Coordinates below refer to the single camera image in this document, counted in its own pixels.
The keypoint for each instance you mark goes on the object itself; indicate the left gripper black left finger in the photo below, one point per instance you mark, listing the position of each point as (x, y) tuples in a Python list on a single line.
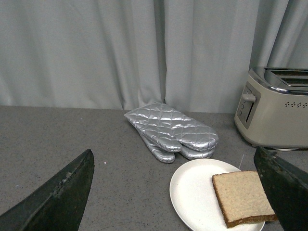
[(58, 204)]

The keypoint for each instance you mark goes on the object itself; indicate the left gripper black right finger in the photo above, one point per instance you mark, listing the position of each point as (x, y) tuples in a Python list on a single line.
[(286, 188)]

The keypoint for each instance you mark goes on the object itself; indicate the brown bread slice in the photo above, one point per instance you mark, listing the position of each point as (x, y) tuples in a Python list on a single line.
[(241, 198)]

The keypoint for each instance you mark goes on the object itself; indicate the beige two-slot toaster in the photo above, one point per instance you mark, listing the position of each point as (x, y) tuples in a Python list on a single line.
[(273, 108)]

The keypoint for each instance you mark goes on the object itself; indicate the white round plate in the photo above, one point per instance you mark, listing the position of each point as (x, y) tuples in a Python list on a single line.
[(194, 199)]

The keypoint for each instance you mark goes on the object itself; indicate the lower silver quilted oven mitt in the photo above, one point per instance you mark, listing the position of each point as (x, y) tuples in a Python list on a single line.
[(168, 157)]

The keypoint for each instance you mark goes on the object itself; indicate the grey curtain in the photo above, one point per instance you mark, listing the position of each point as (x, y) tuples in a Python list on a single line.
[(122, 54)]

